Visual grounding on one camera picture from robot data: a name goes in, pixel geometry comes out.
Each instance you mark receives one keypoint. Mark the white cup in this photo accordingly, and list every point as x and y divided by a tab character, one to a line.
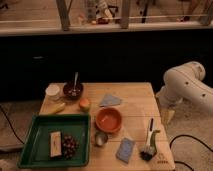
53	92

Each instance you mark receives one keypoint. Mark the yellow banana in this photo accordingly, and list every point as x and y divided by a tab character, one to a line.
57	108

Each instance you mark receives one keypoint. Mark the blue sponge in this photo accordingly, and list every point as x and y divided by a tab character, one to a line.
125	150

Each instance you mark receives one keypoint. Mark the dark grape bunch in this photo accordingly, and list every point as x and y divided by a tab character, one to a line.
69	146

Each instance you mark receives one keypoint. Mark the small metal cup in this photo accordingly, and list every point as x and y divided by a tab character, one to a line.
101	139

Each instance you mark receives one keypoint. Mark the green white dish brush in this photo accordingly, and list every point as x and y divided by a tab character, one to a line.
149	150

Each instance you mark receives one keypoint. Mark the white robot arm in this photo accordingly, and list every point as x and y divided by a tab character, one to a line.
184	82

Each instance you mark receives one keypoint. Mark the orange green fruit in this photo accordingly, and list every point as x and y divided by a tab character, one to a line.
84	104

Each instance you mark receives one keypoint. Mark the orange bowl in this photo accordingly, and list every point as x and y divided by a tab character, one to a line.
108	120

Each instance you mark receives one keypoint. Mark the metal spoon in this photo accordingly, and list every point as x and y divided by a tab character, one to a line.
75	83

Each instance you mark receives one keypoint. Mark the light blue towel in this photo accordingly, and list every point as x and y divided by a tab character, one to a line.
110	100

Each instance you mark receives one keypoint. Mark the dark brown bowl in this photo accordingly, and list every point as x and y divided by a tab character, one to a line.
67	90

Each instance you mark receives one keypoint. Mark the wooden block in tray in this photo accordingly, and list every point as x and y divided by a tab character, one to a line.
55	144

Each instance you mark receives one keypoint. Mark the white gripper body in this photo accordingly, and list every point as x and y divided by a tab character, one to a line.
166	115

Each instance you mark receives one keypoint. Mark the green plastic tray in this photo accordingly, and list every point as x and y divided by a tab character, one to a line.
36	150

